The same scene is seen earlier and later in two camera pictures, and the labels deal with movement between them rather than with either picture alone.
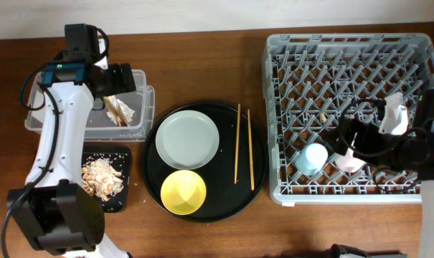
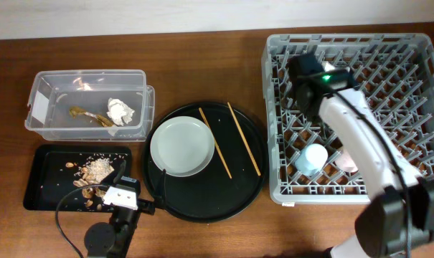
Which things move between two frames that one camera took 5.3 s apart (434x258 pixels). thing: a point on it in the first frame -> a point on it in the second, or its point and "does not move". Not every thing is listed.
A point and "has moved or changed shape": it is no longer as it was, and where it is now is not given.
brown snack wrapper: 115,111 -> 104,121
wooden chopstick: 252,173 -> 243,137
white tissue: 117,111 does not move
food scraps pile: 101,178 does not move
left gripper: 124,80 -> 148,207
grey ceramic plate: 187,139 has moved or changed shape
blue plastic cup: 312,160 does not move
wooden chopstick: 237,143 -> 203,115
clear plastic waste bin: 100,126 does not move
